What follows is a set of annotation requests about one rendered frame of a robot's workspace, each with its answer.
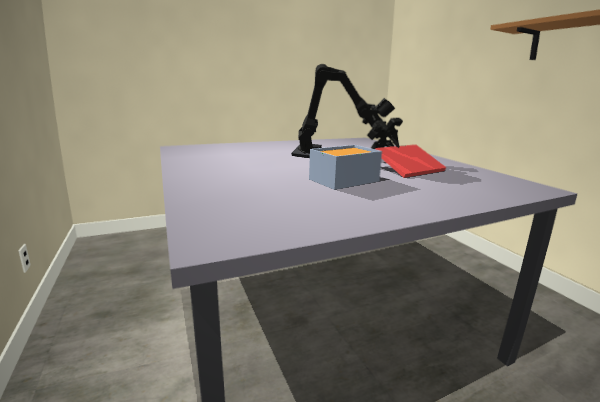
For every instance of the red rectangular slab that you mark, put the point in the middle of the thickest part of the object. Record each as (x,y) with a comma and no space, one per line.
(410,160)

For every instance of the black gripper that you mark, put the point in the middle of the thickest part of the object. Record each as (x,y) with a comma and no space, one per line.
(392,134)

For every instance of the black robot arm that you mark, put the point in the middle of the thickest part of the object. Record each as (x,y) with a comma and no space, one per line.
(366,111)

